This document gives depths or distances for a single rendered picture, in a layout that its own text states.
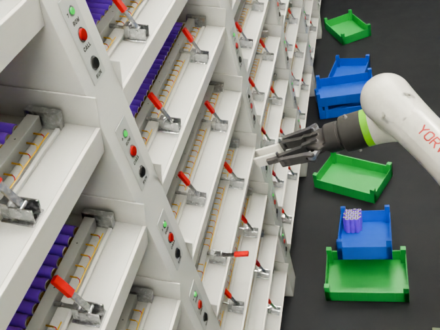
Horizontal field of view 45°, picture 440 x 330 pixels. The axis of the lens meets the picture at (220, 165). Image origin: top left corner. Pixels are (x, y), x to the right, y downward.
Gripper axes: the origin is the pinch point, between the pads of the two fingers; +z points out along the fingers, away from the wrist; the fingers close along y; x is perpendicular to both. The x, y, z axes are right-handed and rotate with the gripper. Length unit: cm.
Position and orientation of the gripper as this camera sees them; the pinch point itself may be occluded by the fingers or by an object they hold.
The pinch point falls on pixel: (268, 155)
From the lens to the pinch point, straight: 142.1
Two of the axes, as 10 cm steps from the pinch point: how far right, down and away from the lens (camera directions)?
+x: -4.8, -7.1, -5.2
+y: 2.0, -6.6, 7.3
